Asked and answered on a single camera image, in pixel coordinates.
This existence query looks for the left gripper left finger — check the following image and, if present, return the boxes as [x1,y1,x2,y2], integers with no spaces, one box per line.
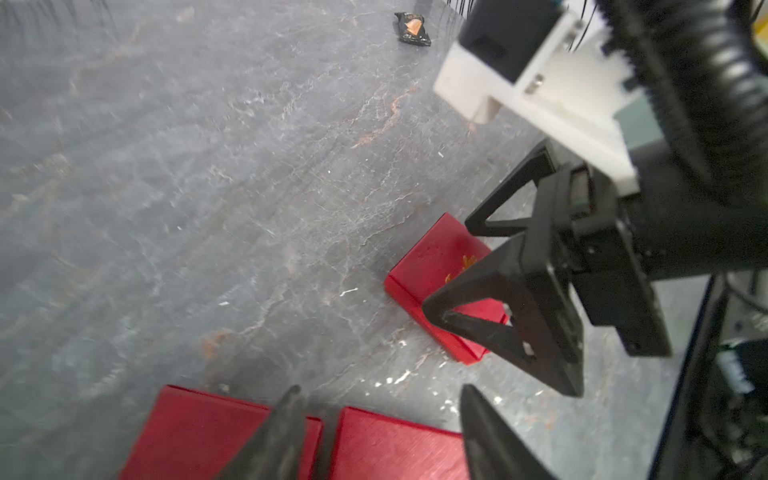
[216,385,307,480]

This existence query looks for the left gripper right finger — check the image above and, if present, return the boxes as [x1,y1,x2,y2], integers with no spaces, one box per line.
[460,384,555,480]

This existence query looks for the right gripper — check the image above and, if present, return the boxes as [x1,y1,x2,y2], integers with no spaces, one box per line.
[422,140,672,397]

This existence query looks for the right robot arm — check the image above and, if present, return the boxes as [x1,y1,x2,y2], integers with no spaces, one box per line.
[422,1,767,397]

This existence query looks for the left red jewelry box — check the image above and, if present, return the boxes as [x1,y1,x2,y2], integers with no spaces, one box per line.
[120,385,324,479]

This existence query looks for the red jewelry box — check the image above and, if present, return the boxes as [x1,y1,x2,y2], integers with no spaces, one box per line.
[329,407,470,479]
[120,385,324,479]

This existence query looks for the middle red jewelry box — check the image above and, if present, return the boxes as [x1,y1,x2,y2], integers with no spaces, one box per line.
[329,407,470,479]

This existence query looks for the small dark snack wrapper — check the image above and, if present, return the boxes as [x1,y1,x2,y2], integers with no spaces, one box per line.
[394,12,431,47]

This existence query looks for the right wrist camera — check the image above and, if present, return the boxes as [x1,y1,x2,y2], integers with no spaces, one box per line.
[434,1,642,196]

